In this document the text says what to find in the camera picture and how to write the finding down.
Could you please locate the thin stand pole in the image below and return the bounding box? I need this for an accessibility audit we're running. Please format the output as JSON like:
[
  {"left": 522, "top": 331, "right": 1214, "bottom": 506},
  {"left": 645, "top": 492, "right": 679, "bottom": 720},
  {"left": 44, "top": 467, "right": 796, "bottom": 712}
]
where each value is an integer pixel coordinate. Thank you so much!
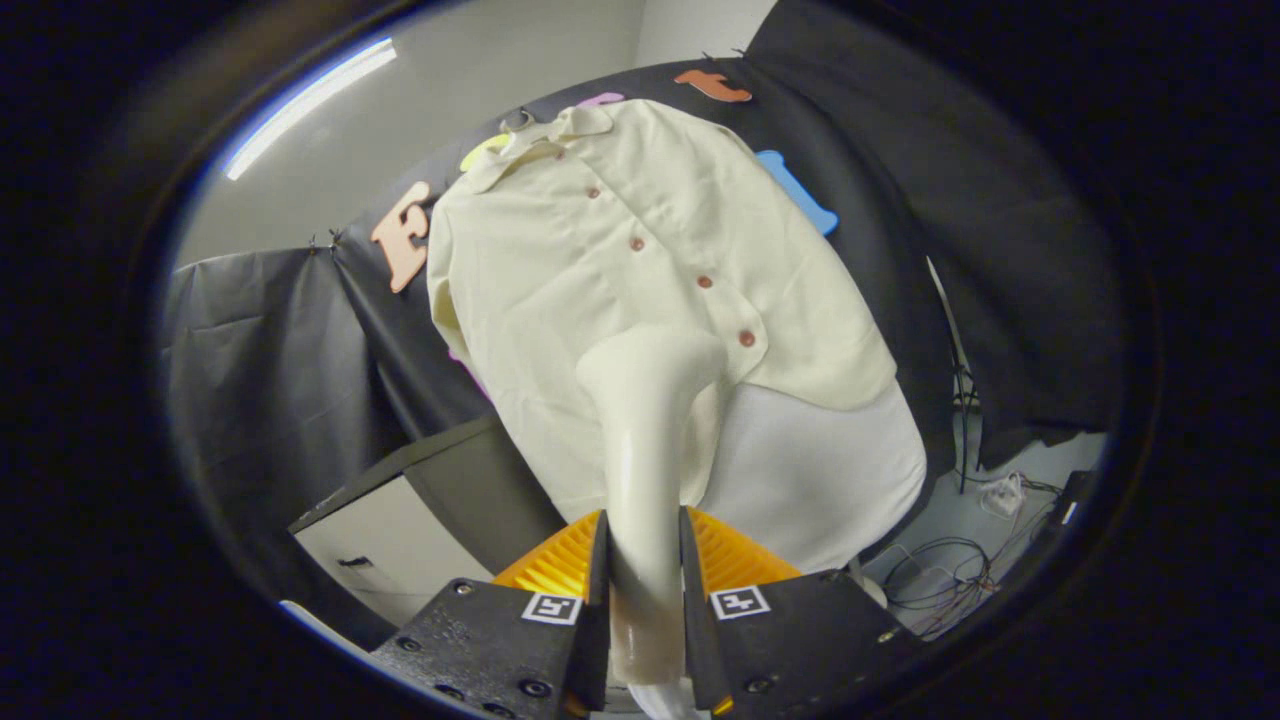
[{"left": 925, "top": 258, "right": 976, "bottom": 496}]

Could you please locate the white cabinet with grey top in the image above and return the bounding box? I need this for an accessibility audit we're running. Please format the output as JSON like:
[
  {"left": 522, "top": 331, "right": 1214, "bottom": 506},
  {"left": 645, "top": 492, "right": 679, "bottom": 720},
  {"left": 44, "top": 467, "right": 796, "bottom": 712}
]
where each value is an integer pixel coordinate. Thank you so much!
[{"left": 287, "top": 415, "right": 566, "bottom": 629}]

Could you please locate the ceiling light panel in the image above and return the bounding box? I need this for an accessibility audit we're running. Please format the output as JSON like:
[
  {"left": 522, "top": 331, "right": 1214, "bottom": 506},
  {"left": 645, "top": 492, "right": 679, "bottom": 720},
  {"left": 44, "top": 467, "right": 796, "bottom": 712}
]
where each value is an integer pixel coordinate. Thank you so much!
[{"left": 220, "top": 38, "right": 398, "bottom": 181}]

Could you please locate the white power strip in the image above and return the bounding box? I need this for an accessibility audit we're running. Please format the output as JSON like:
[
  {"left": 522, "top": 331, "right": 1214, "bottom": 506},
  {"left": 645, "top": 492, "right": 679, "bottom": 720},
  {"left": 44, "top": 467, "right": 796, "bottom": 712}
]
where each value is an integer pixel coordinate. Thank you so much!
[{"left": 980, "top": 472, "right": 1027, "bottom": 517}]

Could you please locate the black backdrop cloth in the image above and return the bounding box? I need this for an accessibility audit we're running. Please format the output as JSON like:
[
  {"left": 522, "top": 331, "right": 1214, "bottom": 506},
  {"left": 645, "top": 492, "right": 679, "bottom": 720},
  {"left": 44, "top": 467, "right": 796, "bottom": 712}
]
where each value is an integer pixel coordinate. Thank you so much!
[{"left": 160, "top": 0, "right": 1126, "bottom": 641}]

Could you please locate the white fabric panel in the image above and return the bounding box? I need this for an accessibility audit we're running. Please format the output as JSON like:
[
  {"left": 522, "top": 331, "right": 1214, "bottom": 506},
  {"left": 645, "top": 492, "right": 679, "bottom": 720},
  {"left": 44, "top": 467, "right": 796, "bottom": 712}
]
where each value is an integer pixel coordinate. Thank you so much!
[{"left": 690, "top": 380, "right": 929, "bottom": 576}]

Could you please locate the cream button shirt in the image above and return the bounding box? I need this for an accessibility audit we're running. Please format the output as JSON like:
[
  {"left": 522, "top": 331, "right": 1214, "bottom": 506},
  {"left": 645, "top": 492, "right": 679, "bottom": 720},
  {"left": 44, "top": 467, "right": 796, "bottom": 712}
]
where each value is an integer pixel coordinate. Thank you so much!
[{"left": 427, "top": 100, "right": 898, "bottom": 526}]

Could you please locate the tangle of dark cables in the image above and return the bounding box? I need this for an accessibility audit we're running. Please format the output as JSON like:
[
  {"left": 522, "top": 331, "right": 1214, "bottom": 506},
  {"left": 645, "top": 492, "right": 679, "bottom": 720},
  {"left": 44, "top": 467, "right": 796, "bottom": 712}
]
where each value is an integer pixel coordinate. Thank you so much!
[{"left": 880, "top": 535, "right": 999, "bottom": 641}]

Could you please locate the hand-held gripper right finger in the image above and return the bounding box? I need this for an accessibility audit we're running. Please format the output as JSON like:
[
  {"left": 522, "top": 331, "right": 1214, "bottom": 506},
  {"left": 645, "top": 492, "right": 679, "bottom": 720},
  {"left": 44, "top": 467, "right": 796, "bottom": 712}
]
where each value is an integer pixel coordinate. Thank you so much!
[{"left": 680, "top": 505, "right": 926, "bottom": 716}]

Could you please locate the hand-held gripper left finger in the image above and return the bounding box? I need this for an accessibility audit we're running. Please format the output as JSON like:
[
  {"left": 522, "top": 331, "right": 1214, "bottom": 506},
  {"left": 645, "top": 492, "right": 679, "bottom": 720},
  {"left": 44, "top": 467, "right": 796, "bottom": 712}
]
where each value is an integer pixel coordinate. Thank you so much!
[{"left": 368, "top": 508, "right": 611, "bottom": 720}]

